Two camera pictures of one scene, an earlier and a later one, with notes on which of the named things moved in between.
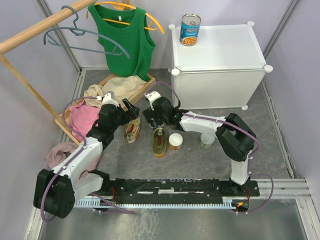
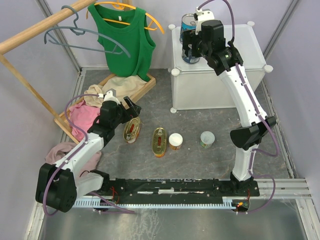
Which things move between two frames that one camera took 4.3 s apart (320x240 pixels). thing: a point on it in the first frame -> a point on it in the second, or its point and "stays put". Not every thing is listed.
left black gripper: x=132 y=112 stays put
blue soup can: x=189 y=29 stays put
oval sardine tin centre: x=159 y=142 stays put
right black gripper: x=149 y=113 -> x=190 y=37
